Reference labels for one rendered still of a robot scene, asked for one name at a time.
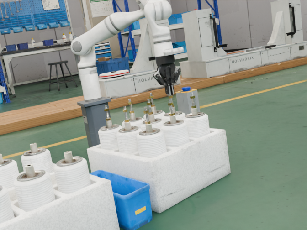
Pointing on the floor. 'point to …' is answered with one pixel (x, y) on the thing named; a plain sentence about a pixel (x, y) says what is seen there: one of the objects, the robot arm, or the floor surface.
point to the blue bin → (129, 200)
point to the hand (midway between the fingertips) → (169, 90)
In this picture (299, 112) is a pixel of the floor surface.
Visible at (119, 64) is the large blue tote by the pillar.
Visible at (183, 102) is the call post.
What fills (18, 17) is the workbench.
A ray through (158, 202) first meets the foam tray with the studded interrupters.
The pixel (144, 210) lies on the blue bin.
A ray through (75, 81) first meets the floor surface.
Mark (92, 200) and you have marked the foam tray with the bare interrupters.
